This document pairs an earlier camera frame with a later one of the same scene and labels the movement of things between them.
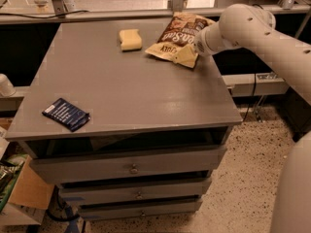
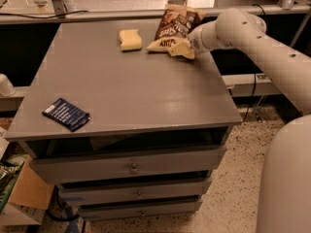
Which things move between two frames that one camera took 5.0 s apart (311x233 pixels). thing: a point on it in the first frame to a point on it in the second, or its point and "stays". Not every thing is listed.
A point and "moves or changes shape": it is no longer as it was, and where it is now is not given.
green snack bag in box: (10, 167) stays
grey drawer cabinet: (123, 134) stays
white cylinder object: (6, 86) stays
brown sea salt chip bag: (177, 43) moves or changes shape
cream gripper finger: (187, 56) to (184, 49)
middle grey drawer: (184, 188) stays
